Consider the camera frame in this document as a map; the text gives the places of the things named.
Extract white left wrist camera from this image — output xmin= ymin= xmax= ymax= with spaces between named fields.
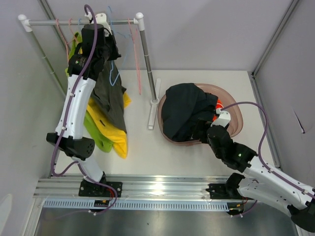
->
xmin=95 ymin=12 xmax=113 ymax=37

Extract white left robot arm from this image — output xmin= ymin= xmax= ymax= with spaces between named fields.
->
xmin=46 ymin=23 xmax=119 ymax=197

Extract metal clothes rack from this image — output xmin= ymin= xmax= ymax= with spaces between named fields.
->
xmin=18 ymin=12 xmax=161 ymax=130

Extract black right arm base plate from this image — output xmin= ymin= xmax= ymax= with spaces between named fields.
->
xmin=205 ymin=183 xmax=237 ymax=200

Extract yellow shorts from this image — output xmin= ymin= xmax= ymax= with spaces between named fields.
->
xmin=87 ymin=98 xmax=128 ymax=159

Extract olive green shorts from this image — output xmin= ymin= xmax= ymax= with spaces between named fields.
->
xmin=91 ymin=61 xmax=126 ymax=132

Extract translucent pink plastic basin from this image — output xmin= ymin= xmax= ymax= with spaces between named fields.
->
xmin=157 ymin=83 xmax=243 ymax=146

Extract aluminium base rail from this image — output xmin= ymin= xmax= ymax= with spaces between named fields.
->
xmin=33 ymin=175 xmax=228 ymax=201

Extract lime green shorts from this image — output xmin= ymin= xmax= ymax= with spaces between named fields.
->
xmin=67 ymin=31 xmax=114 ymax=153

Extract orange shorts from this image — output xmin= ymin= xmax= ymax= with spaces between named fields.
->
xmin=213 ymin=99 xmax=224 ymax=121

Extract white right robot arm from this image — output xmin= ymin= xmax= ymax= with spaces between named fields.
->
xmin=192 ymin=120 xmax=315 ymax=233

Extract pink wire hanger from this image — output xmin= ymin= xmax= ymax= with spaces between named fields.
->
xmin=127 ymin=18 xmax=142 ymax=95

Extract navy dark shorts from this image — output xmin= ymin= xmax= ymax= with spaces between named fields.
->
xmin=161 ymin=83 xmax=219 ymax=143

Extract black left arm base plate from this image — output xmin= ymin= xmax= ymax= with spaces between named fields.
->
xmin=78 ymin=180 xmax=123 ymax=198

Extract slotted grey cable duct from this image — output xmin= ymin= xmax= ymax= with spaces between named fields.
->
xmin=43 ymin=198 xmax=241 ymax=212

